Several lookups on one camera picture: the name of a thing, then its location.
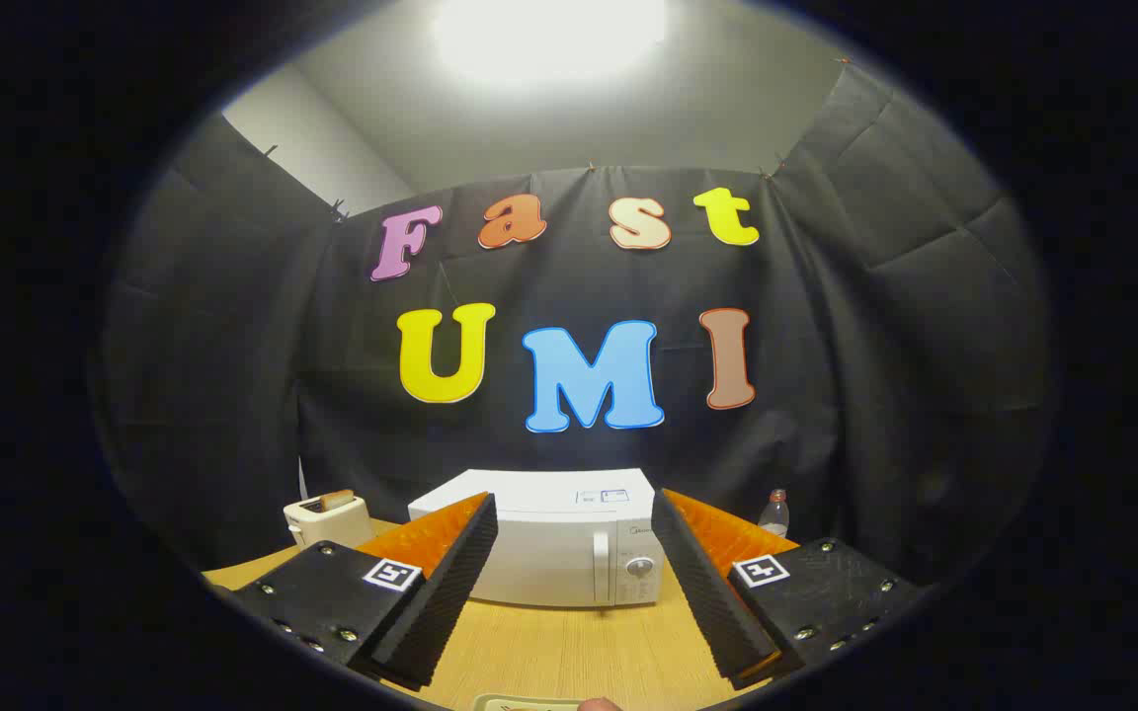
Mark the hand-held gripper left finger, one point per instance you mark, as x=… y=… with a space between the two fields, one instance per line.
x=450 y=592

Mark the white speckled tray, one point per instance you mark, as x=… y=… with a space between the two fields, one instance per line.
x=520 y=705

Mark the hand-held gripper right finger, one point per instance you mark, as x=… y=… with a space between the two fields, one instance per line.
x=702 y=592

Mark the clear red label water bottle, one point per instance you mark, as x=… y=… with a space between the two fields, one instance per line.
x=773 y=515

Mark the white microwave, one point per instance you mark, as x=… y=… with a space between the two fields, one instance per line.
x=559 y=553

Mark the black backdrop cloth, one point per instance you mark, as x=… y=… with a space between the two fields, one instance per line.
x=233 y=395

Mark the toast slice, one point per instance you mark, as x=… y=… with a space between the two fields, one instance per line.
x=337 y=500

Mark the white toaster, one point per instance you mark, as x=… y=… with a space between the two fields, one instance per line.
x=317 y=525

